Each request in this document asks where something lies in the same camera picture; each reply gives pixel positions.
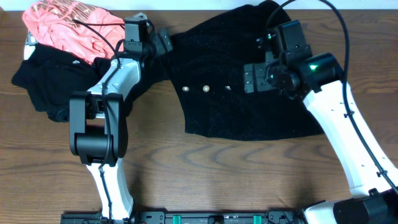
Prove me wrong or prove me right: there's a black knit skirt with buttons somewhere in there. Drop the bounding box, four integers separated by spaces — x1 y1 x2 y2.
126 1 323 141

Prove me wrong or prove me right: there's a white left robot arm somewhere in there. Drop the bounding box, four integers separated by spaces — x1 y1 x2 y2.
61 29 173 223

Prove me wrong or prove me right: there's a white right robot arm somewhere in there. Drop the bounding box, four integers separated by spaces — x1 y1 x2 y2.
244 53 397 223

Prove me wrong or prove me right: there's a pink t-shirt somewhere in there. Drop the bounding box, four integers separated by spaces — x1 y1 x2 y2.
22 0 125 64

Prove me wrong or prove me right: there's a black t-shirt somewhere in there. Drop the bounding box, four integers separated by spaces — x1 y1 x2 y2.
11 44 111 123

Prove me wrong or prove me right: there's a white garment under pile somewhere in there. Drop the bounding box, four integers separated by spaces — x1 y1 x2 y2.
24 31 37 60

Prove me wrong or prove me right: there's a black mounting rail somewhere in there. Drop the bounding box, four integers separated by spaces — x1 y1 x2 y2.
60 210 306 224

